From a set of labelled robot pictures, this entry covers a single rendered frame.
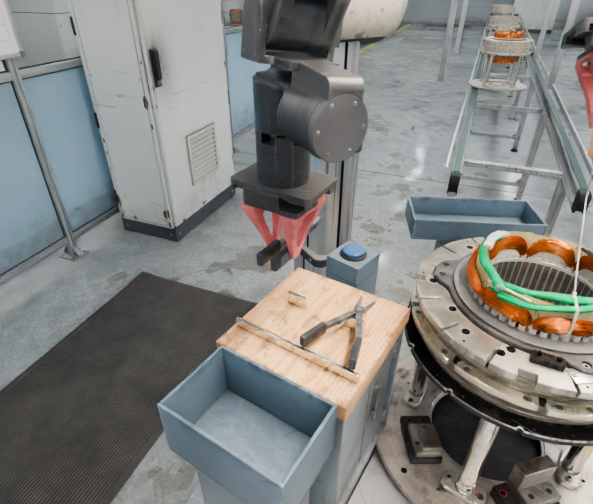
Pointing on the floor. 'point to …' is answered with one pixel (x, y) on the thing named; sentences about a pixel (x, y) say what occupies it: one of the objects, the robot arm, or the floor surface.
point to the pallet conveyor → (568, 178)
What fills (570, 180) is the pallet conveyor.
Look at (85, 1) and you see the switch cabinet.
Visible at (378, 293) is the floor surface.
